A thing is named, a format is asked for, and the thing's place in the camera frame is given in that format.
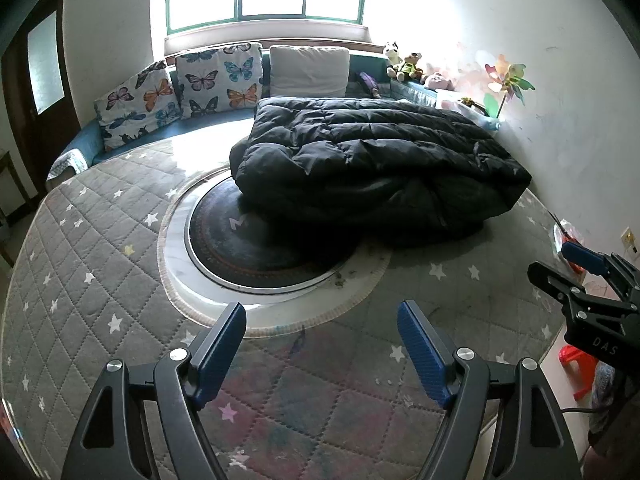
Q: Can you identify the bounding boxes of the black down jacket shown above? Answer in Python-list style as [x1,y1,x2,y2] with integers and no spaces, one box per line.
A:
[229,96,532,247]

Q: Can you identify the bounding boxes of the red plastic stool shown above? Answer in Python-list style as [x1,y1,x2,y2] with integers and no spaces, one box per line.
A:
[559,345,601,401]

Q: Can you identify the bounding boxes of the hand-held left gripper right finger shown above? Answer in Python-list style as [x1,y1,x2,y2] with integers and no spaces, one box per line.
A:
[396,300,583,480]

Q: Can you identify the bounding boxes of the pink plush toy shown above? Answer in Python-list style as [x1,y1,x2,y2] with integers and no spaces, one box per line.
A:
[422,72,458,92]

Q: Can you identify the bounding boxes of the clear plastic bag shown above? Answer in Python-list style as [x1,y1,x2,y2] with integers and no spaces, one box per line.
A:
[552,212,585,273]

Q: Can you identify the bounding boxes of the brown plush toy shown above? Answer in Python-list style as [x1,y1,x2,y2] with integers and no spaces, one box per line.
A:
[400,52,426,84]

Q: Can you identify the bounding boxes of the round black white mat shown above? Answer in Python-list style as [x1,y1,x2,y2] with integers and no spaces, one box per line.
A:
[157,165,393,338]

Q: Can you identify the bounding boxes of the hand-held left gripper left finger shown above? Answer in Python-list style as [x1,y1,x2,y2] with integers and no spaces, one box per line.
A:
[60,302,247,480]

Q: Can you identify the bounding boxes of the plain white pillow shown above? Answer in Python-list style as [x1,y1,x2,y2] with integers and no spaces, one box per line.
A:
[269,46,351,98]

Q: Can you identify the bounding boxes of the grey star quilted mattress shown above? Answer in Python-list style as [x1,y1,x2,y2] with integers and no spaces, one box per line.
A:
[0,137,576,480]

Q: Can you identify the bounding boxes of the clear plastic box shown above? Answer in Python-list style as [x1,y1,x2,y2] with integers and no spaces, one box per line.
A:
[435,87,501,132]

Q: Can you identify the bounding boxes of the blue sofa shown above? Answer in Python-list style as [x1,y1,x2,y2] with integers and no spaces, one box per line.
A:
[46,52,501,192]

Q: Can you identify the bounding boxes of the colourful pinwheel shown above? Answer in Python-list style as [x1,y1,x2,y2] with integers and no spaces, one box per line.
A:
[482,54,535,118]

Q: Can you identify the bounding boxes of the white wall socket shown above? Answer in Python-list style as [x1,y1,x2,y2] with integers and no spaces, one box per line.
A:
[620,227,640,259]

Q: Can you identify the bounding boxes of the white plush toy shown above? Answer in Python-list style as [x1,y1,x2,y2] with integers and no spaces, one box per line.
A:
[384,41,405,79]

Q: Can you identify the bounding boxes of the grey patterned cloth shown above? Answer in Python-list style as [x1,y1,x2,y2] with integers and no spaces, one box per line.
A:
[46,149,91,191]

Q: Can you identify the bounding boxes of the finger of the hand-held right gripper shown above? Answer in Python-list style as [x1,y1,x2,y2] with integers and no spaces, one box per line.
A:
[527,260,586,311]
[560,242,640,306]

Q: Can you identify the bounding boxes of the dark wooden door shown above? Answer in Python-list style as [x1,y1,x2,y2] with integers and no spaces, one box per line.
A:
[0,0,81,201]

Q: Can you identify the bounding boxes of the butterfly print pillow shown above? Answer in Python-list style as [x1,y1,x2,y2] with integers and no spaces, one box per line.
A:
[95,60,183,153]
[175,42,263,121]

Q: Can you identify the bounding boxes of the purple toy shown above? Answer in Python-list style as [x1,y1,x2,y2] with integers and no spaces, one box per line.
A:
[359,71,381,100]

